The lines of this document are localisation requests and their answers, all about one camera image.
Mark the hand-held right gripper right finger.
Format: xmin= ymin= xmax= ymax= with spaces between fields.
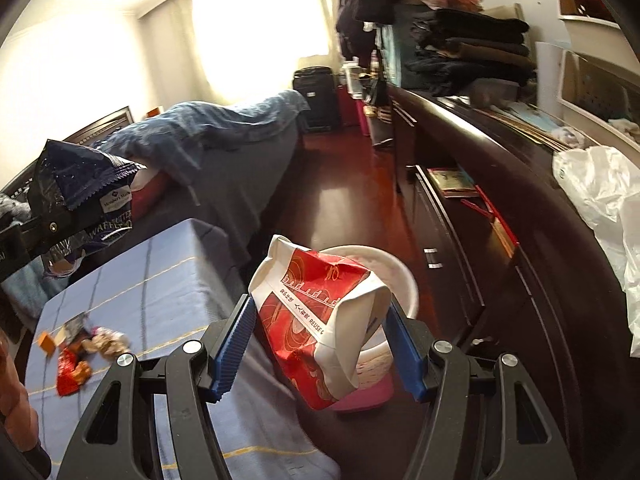
xmin=385 ymin=297 xmax=578 ymax=480

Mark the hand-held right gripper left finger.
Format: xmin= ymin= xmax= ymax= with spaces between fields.
xmin=55 ymin=294 xmax=258 ymax=480

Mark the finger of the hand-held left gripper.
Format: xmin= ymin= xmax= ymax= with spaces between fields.
xmin=0 ymin=212 xmax=68 ymax=283

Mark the red and white paper bag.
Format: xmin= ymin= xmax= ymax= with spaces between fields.
xmin=248 ymin=234 xmax=392 ymax=411

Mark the white and pink plastic bin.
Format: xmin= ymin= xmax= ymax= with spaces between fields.
xmin=315 ymin=245 xmax=420 ymax=413

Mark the dark blue snack bag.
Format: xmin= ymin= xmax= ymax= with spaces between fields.
xmin=27 ymin=139 xmax=148 ymax=281

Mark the person's left forearm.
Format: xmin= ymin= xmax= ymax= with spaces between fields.
xmin=0 ymin=330 xmax=53 ymax=480

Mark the light blue fleece robe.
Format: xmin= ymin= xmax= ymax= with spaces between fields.
xmin=0 ymin=255 xmax=68 ymax=321

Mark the dark foil wrapper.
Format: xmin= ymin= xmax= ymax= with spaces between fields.
xmin=62 ymin=312 xmax=91 ymax=341

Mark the blue checked table cover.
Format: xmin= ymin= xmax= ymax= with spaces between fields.
xmin=25 ymin=217 xmax=341 ymax=480

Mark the dark wooden dresser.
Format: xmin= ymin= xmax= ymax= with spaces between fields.
xmin=372 ymin=82 xmax=640 ymax=480

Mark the crumpled beige wrapper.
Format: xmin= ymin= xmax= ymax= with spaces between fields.
xmin=82 ymin=326 xmax=132 ymax=358

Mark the pink and red patchwork quilt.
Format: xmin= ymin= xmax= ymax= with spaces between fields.
xmin=131 ymin=170 xmax=171 ymax=221

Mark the dark wooden headboard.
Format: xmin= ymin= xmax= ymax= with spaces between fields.
xmin=0 ymin=106 xmax=136 ymax=196

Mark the red flat box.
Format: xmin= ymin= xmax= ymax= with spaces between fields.
xmin=460 ymin=185 xmax=521 ymax=258

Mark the olive booklet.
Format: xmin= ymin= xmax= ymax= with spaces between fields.
xmin=427 ymin=167 xmax=481 ymax=198

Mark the folded pink red quilt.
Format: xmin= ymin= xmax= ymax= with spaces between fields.
xmin=97 ymin=89 xmax=312 ymax=171

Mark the white curtain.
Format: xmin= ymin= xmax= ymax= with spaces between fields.
xmin=137 ymin=0 xmax=346 ymax=121

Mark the white plastic bag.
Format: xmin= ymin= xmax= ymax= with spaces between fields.
xmin=552 ymin=146 xmax=640 ymax=321

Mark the black suitcase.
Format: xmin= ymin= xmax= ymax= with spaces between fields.
xmin=292 ymin=66 xmax=343 ymax=133

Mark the pile of papers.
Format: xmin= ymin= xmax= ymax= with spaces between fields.
xmin=470 ymin=102 xmax=586 ymax=153

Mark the cluster of toiletry bottles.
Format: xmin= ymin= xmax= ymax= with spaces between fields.
xmin=340 ymin=50 xmax=388 ymax=106

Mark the stack of folded dark clothes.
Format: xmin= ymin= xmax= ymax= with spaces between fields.
xmin=402 ymin=7 xmax=538 ymax=98

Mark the white shelf unit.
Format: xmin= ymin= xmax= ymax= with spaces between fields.
xmin=535 ymin=0 xmax=640 ymax=136

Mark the black hanging jacket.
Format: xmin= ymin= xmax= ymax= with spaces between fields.
xmin=335 ymin=0 xmax=401 ymax=61

